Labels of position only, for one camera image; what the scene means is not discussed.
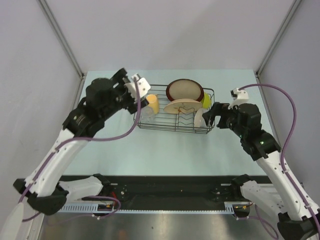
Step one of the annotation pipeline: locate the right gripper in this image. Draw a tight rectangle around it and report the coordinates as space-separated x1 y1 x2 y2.
202 101 247 138

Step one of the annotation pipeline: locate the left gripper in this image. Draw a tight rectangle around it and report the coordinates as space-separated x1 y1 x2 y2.
103 68 150 119

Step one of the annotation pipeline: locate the white bowl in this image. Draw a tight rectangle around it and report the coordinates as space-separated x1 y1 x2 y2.
193 108 207 128

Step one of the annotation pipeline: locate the green bowl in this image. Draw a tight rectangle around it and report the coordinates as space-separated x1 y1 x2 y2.
201 92 212 109

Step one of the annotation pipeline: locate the beige bird pattern plate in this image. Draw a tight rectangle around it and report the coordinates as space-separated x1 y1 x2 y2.
163 98 203 115

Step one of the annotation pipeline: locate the yellow mug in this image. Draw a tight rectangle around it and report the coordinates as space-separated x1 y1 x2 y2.
146 94 160 115

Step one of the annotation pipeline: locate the clear plastic cup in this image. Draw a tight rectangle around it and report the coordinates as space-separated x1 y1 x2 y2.
139 106 155 124

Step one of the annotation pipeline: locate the black wire dish rack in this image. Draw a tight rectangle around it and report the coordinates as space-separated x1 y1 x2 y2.
137 84 215 134

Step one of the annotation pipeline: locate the red rimmed round plate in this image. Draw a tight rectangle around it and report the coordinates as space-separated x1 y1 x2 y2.
165 78 204 102

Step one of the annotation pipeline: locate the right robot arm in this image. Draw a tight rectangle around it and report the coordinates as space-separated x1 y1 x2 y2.
202 102 320 240

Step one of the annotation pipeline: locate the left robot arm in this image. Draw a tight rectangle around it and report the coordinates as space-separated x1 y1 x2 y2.
13 68 151 216

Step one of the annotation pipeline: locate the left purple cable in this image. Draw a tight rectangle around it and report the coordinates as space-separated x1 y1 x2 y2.
18 77 142 223

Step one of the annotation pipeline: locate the purple cable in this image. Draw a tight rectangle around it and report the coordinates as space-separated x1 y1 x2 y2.
18 77 142 223
237 83 320 239

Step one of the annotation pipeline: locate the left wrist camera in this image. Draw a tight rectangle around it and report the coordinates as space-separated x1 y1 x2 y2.
124 73 151 102

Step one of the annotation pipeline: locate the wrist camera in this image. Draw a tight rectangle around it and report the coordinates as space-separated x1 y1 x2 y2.
228 88 249 110
124 73 151 102

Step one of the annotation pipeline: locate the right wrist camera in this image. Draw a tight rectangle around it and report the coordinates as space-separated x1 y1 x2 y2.
228 88 249 110

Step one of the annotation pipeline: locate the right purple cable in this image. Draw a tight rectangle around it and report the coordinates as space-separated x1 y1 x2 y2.
237 83 320 239

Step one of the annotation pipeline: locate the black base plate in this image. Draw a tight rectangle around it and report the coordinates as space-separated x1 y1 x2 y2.
59 173 278 211

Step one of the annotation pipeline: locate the white cable duct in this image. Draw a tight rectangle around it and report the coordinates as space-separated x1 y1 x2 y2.
59 202 237 214

